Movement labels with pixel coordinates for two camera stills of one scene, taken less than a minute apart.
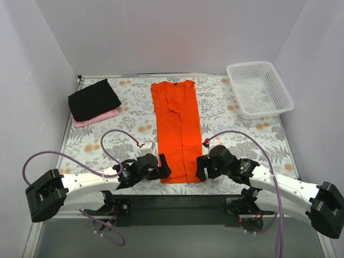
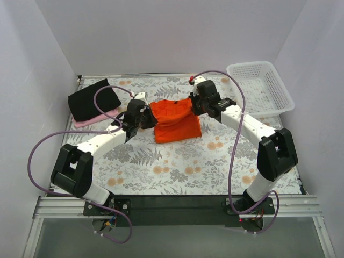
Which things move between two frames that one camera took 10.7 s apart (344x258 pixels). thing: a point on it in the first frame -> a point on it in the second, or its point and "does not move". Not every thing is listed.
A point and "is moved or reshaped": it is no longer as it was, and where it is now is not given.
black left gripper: (158, 169) -> (148, 118)
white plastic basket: (260, 92) does not move
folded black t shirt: (93, 100) does not move
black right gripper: (205, 166) -> (194, 102)
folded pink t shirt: (113, 113) does not move
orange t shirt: (178, 130) is moved or reshaped
